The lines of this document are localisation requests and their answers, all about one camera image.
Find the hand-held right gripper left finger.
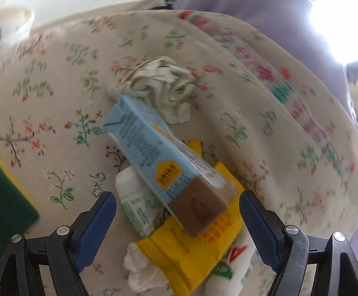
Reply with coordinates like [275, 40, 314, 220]
[0, 191, 117, 296]

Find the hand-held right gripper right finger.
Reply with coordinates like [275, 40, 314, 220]
[239, 190, 358, 296]

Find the yellow snack wrapper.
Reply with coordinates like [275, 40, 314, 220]
[136, 139, 245, 296]

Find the light blue drink carton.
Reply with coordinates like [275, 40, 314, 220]
[103, 95, 238, 238]

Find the white green-print plastic bottle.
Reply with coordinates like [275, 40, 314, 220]
[115, 166, 174, 238]

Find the white red-green print packet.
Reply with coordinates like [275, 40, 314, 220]
[204, 231, 263, 296]

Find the small crumpled white tissue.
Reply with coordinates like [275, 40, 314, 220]
[123, 242, 169, 292]

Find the green yellow scrubbing sponge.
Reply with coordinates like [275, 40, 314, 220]
[0, 150, 40, 274]

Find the floral printed tablecloth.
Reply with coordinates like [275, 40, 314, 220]
[0, 10, 358, 296]

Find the purple cloth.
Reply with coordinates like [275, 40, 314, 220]
[176, 0, 358, 244]

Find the white plastic bag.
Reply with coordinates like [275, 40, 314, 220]
[0, 4, 34, 56]

